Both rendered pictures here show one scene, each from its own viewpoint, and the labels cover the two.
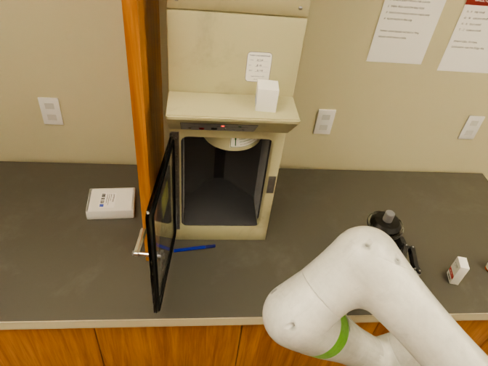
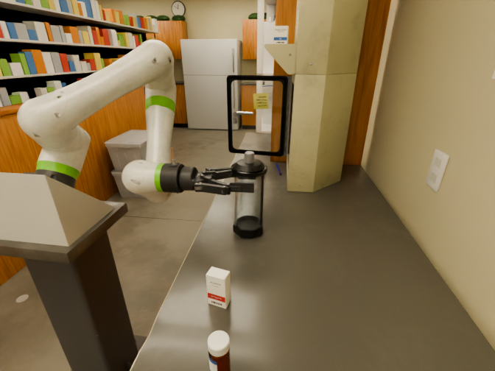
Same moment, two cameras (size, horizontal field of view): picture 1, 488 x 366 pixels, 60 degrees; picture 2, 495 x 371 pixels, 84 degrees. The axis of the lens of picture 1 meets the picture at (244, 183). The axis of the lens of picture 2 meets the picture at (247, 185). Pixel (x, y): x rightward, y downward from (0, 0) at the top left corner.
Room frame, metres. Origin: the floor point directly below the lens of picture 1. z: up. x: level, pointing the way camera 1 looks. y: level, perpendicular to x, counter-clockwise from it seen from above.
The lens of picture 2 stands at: (1.11, -1.18, 1.47)
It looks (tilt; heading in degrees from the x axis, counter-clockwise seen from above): 25 degrees down; 106
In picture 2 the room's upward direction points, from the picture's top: straight up
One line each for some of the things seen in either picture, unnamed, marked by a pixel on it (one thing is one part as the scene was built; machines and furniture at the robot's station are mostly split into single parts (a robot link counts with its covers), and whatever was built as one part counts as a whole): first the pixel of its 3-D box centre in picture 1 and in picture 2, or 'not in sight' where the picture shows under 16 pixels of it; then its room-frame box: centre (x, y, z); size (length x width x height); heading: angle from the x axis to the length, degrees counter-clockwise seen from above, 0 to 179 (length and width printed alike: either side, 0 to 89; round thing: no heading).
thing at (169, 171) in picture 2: not in sight; (174, 177); (0.67, -0.47, 1.12); 0.09 x 0.06 x 0.12; 99
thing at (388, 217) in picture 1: (386, 220); (249, 163); (0.90, -0.44, 1.18); 0.09 x 0.09 x 0.07
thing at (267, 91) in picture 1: (266, 95); (281, 35); (0.91, -0.03, 1.54); 0.05 x 0.05 x 0.06; 4
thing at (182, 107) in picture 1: (231, 122); (280, 59); (0.90, 0.05, 1.46); 0.32 x 0.11 x 0.10; 99
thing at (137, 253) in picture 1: (146, 243); not in sight; (0.69, 0.23, 1.20); 0.10 x 0.05 x 0.03; 2
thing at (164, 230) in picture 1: (163, 226); (255, 117); (0.76, 0.20, 1.19); 0.30 x 0.01 x 0.40; 2
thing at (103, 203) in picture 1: (111, 202); not in sight; (1.05, 0.46, 0.96); 0.16 x 0.12 x 0.04; 103
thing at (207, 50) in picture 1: (225, 125); (322, 94); (1.08, 0.08, 1.33); 0.32 x 0.25 x 0.77; 99
